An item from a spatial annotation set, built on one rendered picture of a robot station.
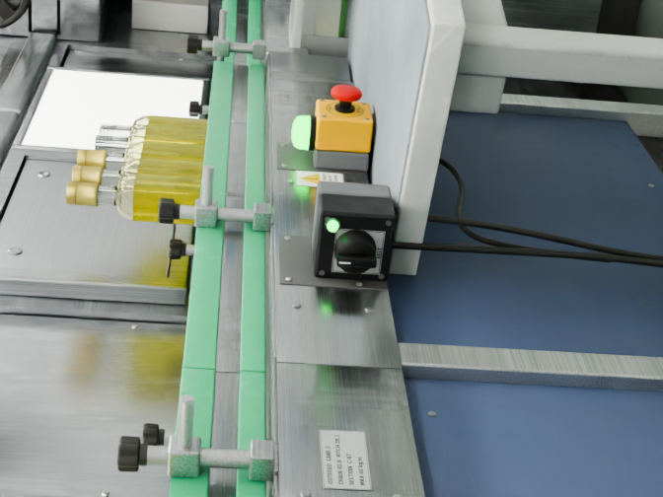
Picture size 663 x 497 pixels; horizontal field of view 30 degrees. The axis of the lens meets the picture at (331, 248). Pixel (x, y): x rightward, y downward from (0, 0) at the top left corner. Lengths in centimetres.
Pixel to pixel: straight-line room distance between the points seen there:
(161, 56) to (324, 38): 91
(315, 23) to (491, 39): 79
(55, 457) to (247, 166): 44
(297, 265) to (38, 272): 62
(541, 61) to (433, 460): 43
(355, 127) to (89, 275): 52
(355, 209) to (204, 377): 25
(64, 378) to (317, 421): 67
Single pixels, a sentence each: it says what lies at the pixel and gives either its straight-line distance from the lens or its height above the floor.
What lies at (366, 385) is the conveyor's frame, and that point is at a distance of 116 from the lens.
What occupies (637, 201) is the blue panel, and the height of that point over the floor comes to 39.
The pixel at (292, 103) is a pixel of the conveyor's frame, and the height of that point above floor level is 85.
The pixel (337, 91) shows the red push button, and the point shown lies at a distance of 156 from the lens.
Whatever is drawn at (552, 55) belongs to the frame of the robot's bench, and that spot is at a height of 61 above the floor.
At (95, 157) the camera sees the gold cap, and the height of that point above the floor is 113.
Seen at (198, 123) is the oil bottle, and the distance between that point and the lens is 203.
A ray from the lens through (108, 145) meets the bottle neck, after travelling 197.
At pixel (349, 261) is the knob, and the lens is 127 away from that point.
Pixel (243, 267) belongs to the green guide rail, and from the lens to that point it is 137.
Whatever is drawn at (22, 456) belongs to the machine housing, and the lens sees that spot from 157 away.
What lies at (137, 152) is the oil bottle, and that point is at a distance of 190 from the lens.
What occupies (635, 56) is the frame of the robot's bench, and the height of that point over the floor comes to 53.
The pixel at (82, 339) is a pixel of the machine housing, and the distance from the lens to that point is 179.
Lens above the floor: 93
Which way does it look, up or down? 5 degrees down
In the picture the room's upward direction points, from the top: 86 degrees counter-clockwise
